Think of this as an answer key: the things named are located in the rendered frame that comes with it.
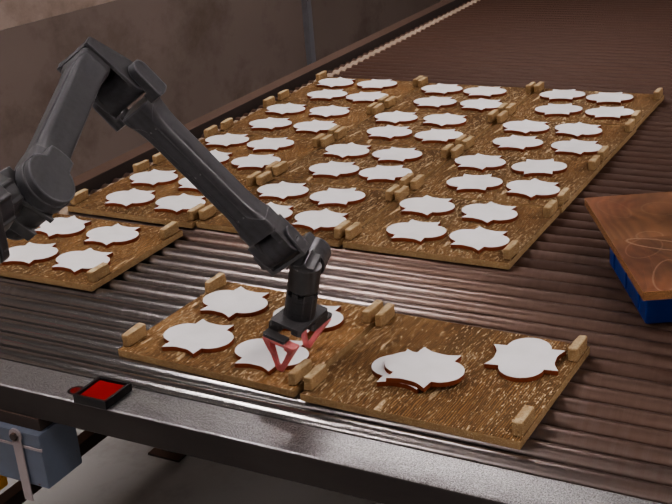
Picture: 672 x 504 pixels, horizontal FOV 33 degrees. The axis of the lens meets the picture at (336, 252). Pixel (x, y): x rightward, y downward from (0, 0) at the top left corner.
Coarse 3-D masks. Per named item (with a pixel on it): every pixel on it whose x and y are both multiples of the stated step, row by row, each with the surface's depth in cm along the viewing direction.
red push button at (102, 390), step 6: (96, 384) 207; (102, 384) 207; (108, 384) 206; (114, 384) 206; (90, 390) 205; (96, 390) 205; (102, 390) 204; (108, 390) 204; (114, 390) 204; (90, 396) 203; (96, 396) 202; (102, 396) 202; (108, 396) 202
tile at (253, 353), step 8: (240, 344) 214; (248, 344) 213; (256, 344) 213; (264, 344) 213; (240, 352) 210; (248, 352) 210; (256, 352) 210; (264, 352) 210; (280, 352) 209; (296, 352) 209; (304, 352) 208; (240, 360) 207; (248, 360) 207; (256, 360) 207; (264, 360) 207; (272, 360) 206; (280, 360) 206; (296, 360) 206; (256, 368) 206; (264, 368) 204; (272, 368) 204; (288, 368) 204
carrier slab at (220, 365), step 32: (224, 288) 241; (256, 288) 240; (192, 320) 227; (224, 320) 226; (256, 320) 225; (352, 320) 222; (128, 352) 217; (160, 352) 215; (224, 352) 213; (320, 352) 210; (256, 384) 202; (288, 384) 200
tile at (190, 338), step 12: (180, 324) 224; (192, 324) 223; (204, 324) 223; (216, 324) 222; (168, 336) 219; (180, 336) 219; (192, 336) 218; (204, 336) 218; (216, 336) 217; (228, 336) 217; (168, 348) 215; (180, 348) 214; (192, 348) 214; (204, 348) 213; (216, 348) 213
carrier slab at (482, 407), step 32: (416, 320) 219; (352, 352) 209; (384, 352) 208; (448, 352) 206; (480, 352) 205; (320, 384) 199; (352, 384) 198; (480, 384) 194; (512, 384) 193; (544, 384) 193; (384, 416) 189; (416, 416) 186; (448, 416) 185; (480, 416) 185; (512, 416) 184
